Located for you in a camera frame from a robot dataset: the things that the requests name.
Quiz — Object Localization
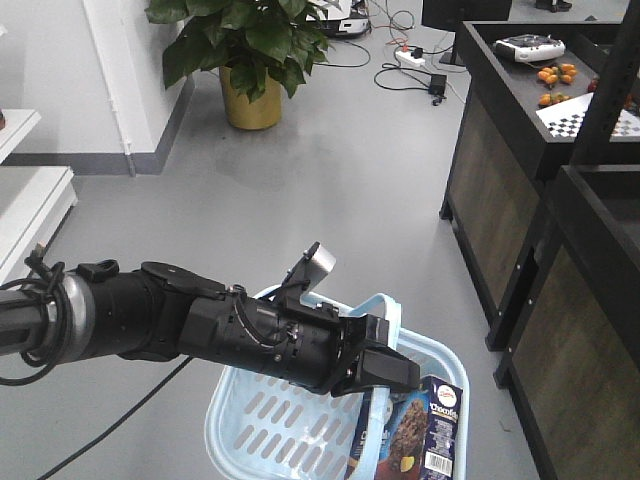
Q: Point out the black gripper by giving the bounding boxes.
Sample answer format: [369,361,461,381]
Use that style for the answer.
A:
[177,291,420,397]

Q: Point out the blue chocolate cookie box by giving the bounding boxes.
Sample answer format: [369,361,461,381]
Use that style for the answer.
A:
[374,375,463,480]

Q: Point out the light blue shopping basket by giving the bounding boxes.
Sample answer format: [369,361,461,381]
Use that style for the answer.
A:
[204,294,470,479]

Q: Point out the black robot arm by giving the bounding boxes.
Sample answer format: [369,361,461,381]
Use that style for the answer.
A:
[1,260,420,397]

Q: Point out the wooden black-framed display stand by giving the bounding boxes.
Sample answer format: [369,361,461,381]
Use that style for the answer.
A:
[440,21,618,351]

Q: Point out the black power brick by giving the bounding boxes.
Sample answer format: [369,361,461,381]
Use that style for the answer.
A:
[428,74,447,96]

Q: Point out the white power strip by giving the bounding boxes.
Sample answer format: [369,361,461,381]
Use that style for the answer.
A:
[395,50,426,68]

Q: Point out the checkerboard calibration sheet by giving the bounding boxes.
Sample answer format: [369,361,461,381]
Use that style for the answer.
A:
[535,92,640,139]

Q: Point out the orange fruit cluster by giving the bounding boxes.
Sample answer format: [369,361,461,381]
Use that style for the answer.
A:
[537,64,578,88]
[538,93,571,108]

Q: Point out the large potted green plant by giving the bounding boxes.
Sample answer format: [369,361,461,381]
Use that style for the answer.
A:
[145,0,329,131]

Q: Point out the white game controller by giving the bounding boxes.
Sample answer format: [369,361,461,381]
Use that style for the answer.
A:
[493,34,566,63]

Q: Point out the left white shelf unit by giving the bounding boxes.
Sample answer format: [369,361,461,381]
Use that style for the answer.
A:
[1,108,77,283]

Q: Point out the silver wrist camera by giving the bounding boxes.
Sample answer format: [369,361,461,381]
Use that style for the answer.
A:
[281,241,336,301]

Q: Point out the orange cable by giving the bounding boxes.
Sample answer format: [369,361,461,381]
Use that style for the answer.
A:
[384,19,416,51]

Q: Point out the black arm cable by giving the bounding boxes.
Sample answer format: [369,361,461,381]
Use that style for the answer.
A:
[0,242,194,480]

